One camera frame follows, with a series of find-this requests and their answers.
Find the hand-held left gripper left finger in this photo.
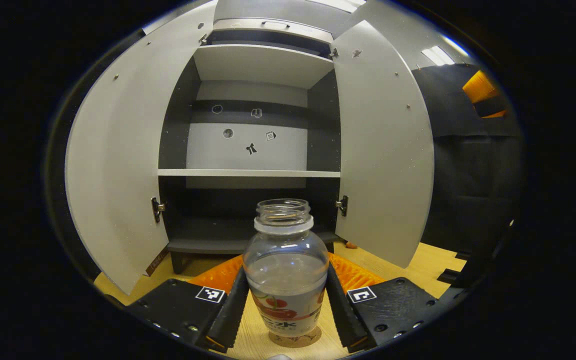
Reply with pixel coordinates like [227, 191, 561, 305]
[125, 254, 250, 353]

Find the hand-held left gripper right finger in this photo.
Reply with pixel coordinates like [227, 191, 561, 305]
[324, 251, 444, 353]

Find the round brown coaster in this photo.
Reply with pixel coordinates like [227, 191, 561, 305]
[268, 327, 323, 349]

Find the clear bottle with red label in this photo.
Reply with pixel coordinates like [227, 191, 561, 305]
[242, 198, 330, 338]

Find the grey cabinet door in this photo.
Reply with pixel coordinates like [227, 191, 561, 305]
[333, 20, 436, 269]
[64, 0, 219, 296]

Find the grey cabinet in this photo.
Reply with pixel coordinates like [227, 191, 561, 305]
[157, 0, 366, 275]

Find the black backdrop cloth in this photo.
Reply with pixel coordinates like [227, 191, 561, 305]
[412, 64, 526, 288]

